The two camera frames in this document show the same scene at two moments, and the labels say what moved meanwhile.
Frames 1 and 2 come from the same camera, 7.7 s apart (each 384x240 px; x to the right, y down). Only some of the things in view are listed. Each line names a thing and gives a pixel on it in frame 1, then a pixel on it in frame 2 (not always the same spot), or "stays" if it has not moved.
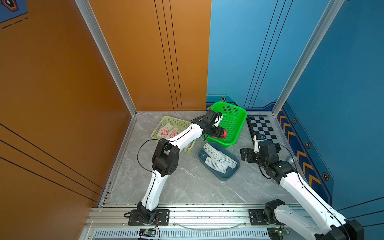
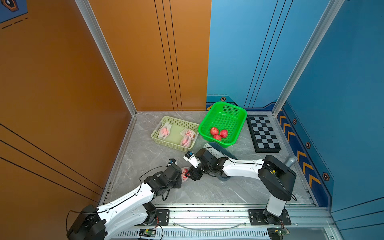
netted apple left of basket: x=164 y=130 stays
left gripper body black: x=214 y=131 → x=177 y=183
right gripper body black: x=252 y=157 → x=205 y=168
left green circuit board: x=147 y=232 stays
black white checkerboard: x=258 y=124 stays
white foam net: x=216 y=155 stays
